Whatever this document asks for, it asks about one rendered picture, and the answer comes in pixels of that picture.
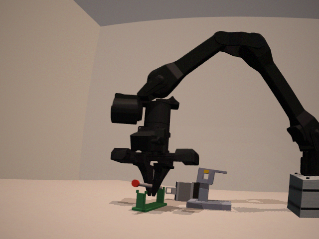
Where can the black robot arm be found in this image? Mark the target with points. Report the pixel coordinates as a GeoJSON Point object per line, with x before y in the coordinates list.
{"type": "Point", "coordinates": [254, 50]}

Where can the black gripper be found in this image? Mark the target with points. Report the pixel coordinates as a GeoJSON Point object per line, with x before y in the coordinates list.
{"type": "Point", "coordinates": [155, 174]}

